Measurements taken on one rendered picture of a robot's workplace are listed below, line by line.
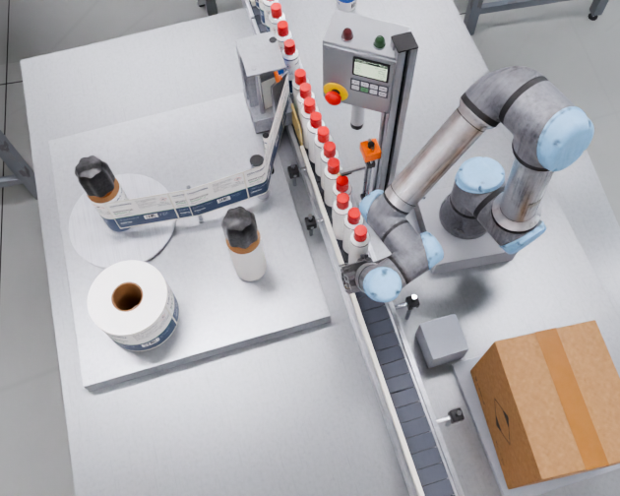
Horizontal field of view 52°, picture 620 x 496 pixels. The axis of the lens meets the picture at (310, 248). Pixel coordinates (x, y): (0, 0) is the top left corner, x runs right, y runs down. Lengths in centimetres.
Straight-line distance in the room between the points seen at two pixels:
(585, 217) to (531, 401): 73
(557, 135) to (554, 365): 53
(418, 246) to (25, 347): 191
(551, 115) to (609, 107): 215
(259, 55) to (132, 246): 64
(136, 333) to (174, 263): 29
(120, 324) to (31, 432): 121
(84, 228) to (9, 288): 112
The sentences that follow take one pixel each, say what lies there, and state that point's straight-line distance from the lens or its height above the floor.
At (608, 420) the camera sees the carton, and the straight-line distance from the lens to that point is 153.
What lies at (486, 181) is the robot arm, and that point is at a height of 113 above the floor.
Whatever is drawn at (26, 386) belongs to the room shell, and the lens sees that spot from 284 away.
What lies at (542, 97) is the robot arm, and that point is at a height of 154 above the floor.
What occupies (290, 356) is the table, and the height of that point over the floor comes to 83.
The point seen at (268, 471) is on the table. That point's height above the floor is 83.
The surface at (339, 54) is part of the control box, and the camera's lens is 142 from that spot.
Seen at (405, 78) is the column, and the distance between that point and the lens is 144.
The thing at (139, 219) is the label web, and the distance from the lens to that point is 183.
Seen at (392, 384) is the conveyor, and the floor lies 88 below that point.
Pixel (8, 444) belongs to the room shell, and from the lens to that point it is 281.
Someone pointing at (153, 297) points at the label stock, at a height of 102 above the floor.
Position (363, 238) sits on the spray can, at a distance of 160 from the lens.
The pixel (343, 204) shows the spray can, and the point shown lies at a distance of 163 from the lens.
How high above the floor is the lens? 251
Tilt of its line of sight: 65 degrees down
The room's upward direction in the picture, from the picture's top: 3 degrees counter-clockwise
